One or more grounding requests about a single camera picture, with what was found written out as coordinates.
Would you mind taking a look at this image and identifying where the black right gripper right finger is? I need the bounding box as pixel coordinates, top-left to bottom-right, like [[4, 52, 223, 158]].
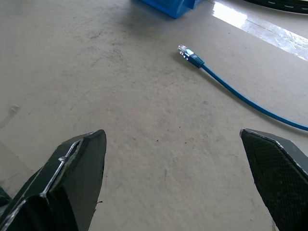
[[239, 128, 308, 231]]

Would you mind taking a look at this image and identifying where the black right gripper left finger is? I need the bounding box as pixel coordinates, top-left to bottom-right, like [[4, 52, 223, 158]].
[[0, 129, 107, 231]]

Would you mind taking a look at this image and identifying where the blue plastic box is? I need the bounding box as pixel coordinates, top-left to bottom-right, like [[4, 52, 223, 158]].
[[140, 0, 205, 20]]

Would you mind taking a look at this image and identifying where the black curved object with dashes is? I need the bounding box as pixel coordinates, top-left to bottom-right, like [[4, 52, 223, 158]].
[[243, 0, 308, 14]]

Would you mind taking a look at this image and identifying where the blue Ethernet cable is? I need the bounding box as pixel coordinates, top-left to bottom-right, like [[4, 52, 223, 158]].
[[177, 44, 308, 132]]

